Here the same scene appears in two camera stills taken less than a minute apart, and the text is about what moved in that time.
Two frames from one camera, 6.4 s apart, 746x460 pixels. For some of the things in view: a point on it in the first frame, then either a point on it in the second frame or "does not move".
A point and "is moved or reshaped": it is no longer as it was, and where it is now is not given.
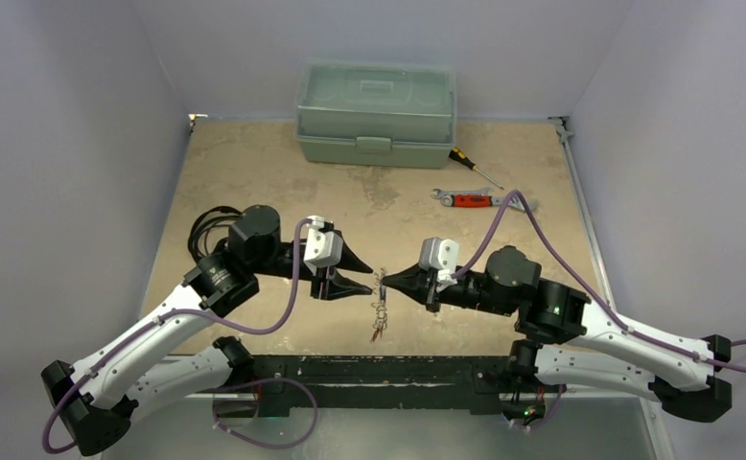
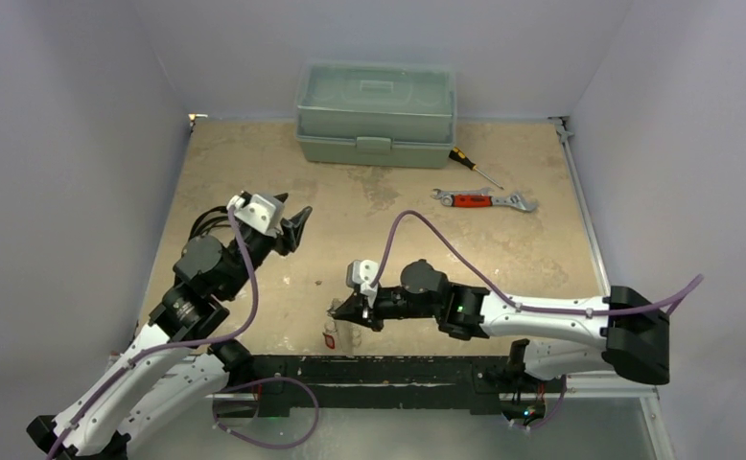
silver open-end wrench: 436,193 does not move
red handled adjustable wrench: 485,200 does not move
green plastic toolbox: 376,114 does not move
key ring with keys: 380,310 is moved or reshaped
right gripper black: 431,289 to 365,309
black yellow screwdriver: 459,155 does not move
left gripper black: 338,286 to 291,228
